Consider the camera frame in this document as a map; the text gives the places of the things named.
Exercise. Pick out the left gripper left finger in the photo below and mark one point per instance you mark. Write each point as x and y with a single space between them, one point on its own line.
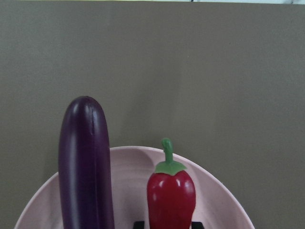
139 225

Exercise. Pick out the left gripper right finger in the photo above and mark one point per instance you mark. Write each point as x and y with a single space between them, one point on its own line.
196 225

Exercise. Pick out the red chili pepper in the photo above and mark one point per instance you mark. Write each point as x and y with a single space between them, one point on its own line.
171 195

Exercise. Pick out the purple eggplant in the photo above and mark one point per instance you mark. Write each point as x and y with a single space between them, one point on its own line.
84 167

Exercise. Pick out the pink plate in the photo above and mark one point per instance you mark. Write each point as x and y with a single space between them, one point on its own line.
131 167

